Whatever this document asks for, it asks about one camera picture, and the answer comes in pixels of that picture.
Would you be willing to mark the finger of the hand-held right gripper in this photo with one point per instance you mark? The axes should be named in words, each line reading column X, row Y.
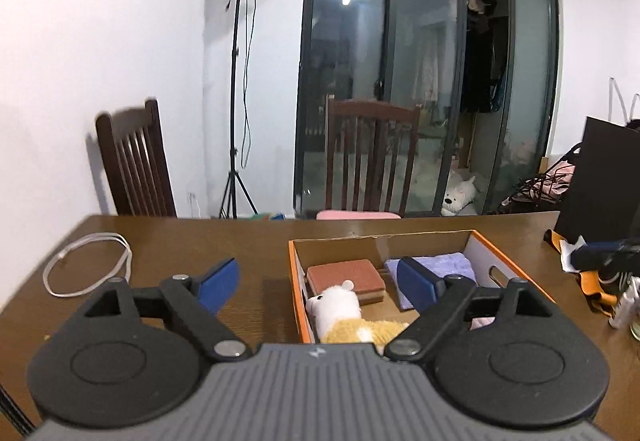
column 595, row 255

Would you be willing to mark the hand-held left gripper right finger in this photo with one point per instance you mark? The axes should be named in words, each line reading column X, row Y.
column 412, row 283

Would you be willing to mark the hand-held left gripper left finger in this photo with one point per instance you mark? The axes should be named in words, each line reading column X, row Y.
column 220, row 282

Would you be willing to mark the large lilac towel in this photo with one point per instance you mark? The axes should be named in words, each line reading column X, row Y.
column 452, row 263

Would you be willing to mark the brown layered sponge block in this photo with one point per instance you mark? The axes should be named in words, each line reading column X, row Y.
column 345, row 273

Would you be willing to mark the red and orange cardboard box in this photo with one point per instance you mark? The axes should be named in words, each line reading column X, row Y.
column 480, row 248

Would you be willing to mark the pink cloth pouch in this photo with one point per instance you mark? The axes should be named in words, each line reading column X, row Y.
column 482, row 322

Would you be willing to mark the white and yellow plush toy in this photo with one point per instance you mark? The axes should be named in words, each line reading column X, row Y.
column 335, row 307

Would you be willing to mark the white spray bottle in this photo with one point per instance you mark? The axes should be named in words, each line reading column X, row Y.
column 625, row 312

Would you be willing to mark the black monitor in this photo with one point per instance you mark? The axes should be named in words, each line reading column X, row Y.
column 600, row 181

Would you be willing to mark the black folding stroller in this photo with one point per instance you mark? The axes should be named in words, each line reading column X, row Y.
column 545, row 187

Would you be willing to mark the pink seat cushion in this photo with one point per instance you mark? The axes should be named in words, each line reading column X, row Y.
column 357, row 214

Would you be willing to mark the white plush dog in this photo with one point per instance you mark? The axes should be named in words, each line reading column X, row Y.
column 457, row 196

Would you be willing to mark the dark wooden chair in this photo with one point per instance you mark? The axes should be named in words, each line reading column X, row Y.
column 370, row 112
column 135, row 161

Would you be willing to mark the sliding glass door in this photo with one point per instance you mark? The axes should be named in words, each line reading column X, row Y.
column 350, row 71

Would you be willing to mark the hanging clothes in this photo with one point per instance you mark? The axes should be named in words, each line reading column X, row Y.
column 480, row 61

